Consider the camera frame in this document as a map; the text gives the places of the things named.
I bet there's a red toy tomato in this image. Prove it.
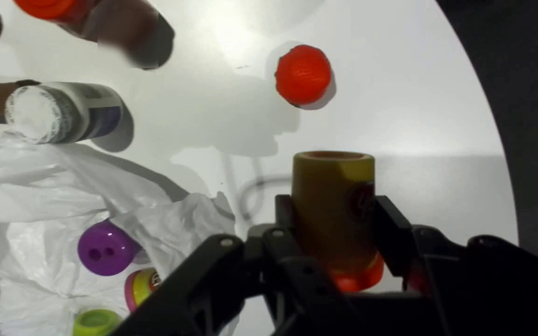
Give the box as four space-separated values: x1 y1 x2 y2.
274 42 336 109

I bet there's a white lid pill bottle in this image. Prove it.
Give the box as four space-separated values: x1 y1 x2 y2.
3 80 134 152

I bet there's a white plastic bag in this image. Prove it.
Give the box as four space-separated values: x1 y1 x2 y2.
0 121 240 336

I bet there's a purple toy fruit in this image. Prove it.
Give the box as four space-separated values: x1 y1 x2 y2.
76 220 143 277

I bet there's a red lid spice jar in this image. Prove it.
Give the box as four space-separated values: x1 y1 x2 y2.
13 0 175 70

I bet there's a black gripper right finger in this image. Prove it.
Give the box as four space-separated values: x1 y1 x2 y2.
371 193 538 336

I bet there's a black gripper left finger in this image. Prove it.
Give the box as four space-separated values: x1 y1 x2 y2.
112 192 369 336

